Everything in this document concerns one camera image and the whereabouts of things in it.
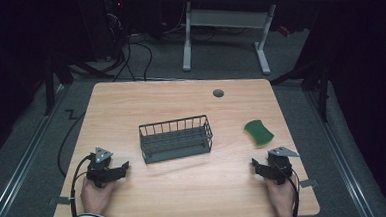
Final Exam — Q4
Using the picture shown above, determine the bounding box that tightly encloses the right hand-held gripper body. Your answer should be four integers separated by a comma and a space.
265, 145, 302, 187

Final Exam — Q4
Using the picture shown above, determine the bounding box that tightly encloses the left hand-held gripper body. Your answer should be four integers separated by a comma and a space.
84, 146, 118, 190

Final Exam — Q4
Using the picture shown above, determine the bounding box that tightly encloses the person's right hand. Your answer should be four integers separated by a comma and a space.
264, 174, 301, 217

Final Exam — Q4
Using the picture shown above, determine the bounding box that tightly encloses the person's left hand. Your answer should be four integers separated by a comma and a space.
78, 175, 118, 217

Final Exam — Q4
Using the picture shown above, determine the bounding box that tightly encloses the grey tape strip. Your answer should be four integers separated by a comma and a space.
299, 178, 320, 189
47, 194, 74, 207

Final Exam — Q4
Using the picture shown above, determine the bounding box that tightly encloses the green sponge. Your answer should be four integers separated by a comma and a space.
243, 118, 276, 148

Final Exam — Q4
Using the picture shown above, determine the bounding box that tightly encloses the black metal stand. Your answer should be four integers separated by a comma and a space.
268, 57, 334, 126
40, 44, 77, 117

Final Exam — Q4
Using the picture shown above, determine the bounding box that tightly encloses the white-legged desk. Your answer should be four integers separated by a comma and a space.
177, 0, 323, 80

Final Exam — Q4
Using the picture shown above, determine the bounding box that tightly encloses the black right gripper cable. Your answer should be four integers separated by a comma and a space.
285, 165, 303, 217

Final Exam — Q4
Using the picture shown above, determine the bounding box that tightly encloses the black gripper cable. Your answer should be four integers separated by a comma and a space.
285, 165, 303, 217
67, 153, 99, 217

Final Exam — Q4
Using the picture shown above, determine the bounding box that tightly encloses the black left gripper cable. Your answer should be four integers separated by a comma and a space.
67, 153, 99, 217

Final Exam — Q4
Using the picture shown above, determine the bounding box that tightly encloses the black floor cable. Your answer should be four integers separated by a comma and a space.
54, 108, 90, 179

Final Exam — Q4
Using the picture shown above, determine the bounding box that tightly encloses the dark wire basket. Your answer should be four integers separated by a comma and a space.
137, 113, 216, 165

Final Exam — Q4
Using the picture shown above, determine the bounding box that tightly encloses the aluminium floor rail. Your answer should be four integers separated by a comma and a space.
0, 84, 75, 217
303, 86, 377, 217

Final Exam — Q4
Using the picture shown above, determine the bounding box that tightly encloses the bundle of black cables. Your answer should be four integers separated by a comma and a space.
104, 10, 156, 85

